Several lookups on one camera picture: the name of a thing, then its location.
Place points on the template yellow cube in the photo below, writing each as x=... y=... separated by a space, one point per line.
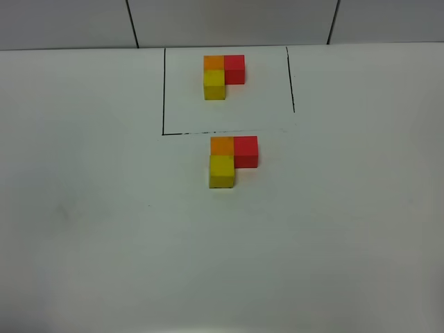
x=214 y=85

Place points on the template red cube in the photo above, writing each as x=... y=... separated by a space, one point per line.
x=235 y=69

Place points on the template orange cube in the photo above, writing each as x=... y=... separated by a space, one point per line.
x=213 y=62

